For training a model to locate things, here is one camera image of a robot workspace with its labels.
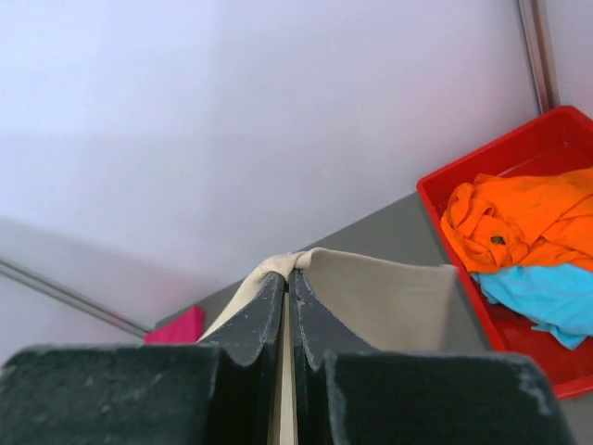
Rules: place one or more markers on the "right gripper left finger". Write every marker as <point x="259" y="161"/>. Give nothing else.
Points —
<point x="217" y="391"/>

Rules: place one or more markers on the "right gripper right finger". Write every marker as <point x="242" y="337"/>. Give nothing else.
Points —
<point x="348" y="392"/>

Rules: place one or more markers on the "beige t shirt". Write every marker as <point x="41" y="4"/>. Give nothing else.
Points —
<point x="370" y="296"/>

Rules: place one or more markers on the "folded pink t shirt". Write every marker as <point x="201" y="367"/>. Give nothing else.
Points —
<point x="187" y="328"/>

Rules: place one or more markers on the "blue t shirt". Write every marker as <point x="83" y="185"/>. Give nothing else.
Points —
<point x="557" y="299"/>

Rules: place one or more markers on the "orange t shirt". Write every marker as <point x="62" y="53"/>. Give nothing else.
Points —
<point x="496" y="223"/>

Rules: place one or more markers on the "red plastic bin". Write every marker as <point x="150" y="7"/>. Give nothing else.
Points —
<point x="556" y="142"/>

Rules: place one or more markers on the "left aluminium frame post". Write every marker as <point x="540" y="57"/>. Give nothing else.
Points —
<point x="71" y="298"/>

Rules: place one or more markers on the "aluminium frame post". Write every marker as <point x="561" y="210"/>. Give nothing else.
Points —
<point x="537" y="38"/>
<point x="71" y="298"/>

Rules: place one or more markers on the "right aluminium frame post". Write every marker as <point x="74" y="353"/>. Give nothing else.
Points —
<point x="537" y="38"/>

